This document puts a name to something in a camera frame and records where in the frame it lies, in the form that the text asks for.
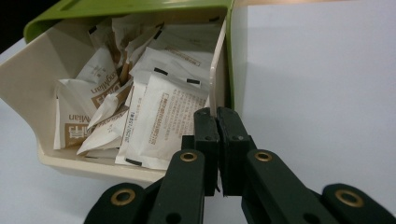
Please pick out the cream plastic tilt-out drawer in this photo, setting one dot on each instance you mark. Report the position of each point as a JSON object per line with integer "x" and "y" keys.
{"x": 28, "y": 81}

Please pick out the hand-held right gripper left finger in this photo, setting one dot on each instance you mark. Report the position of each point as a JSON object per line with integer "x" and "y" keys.
{"x": 205, "y": 137}

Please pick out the pile of white paper packets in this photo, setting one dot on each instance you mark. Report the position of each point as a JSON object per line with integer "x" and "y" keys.
{"x": 162, "y": 109}

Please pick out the green storage box casing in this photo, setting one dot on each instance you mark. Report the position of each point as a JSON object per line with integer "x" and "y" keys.
{"x": 130, "y": 6}

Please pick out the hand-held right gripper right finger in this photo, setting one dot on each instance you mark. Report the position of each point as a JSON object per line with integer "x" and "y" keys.
{"x": 232, "y": 140}

